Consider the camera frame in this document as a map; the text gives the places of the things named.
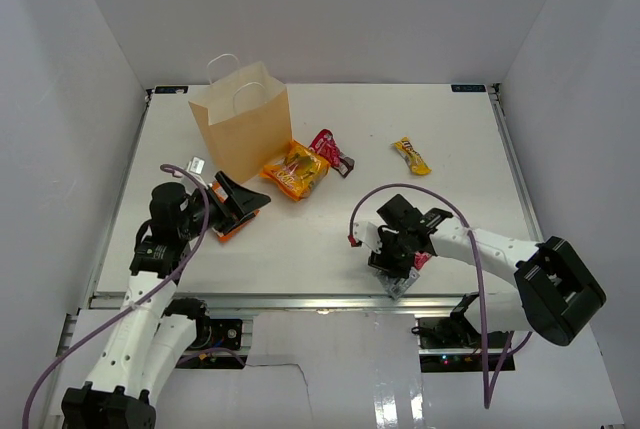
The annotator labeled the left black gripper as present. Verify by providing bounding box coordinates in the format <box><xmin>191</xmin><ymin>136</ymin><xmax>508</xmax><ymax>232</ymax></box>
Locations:
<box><xmin>179</xmin><ymin>171</ymin><xmax>270</xmax><ymax>240</ymax></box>

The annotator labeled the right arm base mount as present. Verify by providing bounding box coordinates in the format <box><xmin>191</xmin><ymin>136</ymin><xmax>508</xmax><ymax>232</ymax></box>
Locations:
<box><xmin>412</xmin><ymin>316</ymin><xmax>516</xmax><ymax>374</ymax></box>

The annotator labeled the pink candy packet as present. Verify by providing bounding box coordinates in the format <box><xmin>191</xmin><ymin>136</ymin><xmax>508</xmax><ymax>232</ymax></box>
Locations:
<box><xmin>413</xmin><ymin>252</ymin><xmax>431</xmax><ymax>271</ymax></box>

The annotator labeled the large yellow snack bag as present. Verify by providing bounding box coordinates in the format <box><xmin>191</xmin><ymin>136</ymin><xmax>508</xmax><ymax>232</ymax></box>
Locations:
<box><xmin>260</xmin><ymin>140</ymin><xmax>330</xmax><ymax>202</ymax></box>

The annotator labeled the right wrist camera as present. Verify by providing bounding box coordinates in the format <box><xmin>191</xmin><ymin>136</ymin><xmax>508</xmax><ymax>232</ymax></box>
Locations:
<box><xmin>348</xmin><ymin>222</ymin><xmax>382</xmax><ymax>253</ymax></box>

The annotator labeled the orange snack packet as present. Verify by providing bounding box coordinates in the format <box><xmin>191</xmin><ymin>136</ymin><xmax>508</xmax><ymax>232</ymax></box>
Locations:
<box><xmin>211</xmin><ymin>182</ymin><xmax>260</xmax><ymax>243</ymax></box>

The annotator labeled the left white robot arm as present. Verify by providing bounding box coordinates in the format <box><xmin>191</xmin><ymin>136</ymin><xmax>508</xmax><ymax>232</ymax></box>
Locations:
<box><xmin>61</xmin><ymin>172</ymin><xmax>271</xmax><ymax>428</ymax></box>

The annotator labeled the brown paper bag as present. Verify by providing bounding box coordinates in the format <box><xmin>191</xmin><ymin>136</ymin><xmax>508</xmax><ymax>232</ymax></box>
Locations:
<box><xmin>189</xmin><ymin>61</ymin><xmax>293</xmax><ymax>183</ymax></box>

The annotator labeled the white front cover panel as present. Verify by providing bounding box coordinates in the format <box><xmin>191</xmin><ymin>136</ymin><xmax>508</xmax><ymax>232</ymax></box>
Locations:
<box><xmin>156</xmin><ymin>312</ymin><xmax>623</xmax><ymax>428</ymax></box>

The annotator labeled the yellow M&M packet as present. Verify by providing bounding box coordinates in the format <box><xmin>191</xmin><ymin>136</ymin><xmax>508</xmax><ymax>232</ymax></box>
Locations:
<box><xmin>391</xmin><ymin>137</ymin><xmax>431</xmax><ymax>176</ymax></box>

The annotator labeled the red candy packet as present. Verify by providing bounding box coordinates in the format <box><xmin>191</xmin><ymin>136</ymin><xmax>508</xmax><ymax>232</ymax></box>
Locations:
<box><xmin>309</xmin><ymin>129</ymin><xmax>342</xmax><ymax>169</ymax></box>

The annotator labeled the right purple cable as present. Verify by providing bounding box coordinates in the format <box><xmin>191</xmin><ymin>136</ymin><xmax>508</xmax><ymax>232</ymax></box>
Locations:
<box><xmin>348</xmin><ymin>183</ymin><xmax>534</xmax><ymax>410</ymax></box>

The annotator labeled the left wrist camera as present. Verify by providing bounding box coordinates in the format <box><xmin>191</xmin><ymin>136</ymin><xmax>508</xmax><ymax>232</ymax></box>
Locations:
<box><xmin>186</xmin><ymin>156</ymin><xmax>211</xmax><ymax>187</ymax></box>

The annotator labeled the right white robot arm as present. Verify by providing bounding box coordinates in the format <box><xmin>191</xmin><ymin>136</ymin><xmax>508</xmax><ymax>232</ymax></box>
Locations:
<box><xmin>351</xmin><ymin>195</ymin><xmax>606</xmax><ymax>348</ymax></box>

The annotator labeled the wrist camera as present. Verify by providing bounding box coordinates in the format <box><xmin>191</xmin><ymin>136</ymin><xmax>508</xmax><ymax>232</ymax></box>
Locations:
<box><xmin>348</xmin><ymin>222</ymin><xmax>382</xmax><ymax>253</ymax></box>
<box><xmin>186</xmin><ymin>156</ymin><xmax>211</xmax><ymax>187</ymax></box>

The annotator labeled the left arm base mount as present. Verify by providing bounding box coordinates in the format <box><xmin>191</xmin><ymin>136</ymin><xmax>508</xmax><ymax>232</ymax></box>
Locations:
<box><xmin>178</xmin><ymin>318</ymin><xmax>246</xmax><ymax>370</ymax></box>

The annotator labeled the silver foil packet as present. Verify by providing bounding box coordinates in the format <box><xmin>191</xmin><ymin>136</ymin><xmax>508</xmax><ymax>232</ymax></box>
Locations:
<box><xmin>376</xmin><ymin>268</ymin><xmax>420</xmax><ymax>300</ymax></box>

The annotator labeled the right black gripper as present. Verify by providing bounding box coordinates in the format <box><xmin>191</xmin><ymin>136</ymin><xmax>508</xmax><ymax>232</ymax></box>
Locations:
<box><xmin>368</xmin><ymin>228</ymin><xmax>416</xmax><ymax>280</ymax></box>

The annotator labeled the aluminium table rail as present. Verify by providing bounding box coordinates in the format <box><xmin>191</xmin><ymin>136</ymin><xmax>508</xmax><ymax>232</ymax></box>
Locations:
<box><xmin>88</xmin><ymin>292</ymin><xmax>481</xmax><ymax>313</ymax></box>

